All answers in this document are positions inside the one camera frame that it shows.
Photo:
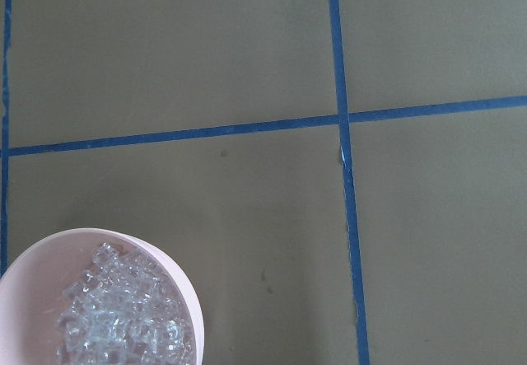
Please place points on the pile of ice cubes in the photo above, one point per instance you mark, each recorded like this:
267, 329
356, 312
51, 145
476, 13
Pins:
124, 309

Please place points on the pink bowl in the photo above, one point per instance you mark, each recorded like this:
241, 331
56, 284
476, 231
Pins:
31, 291

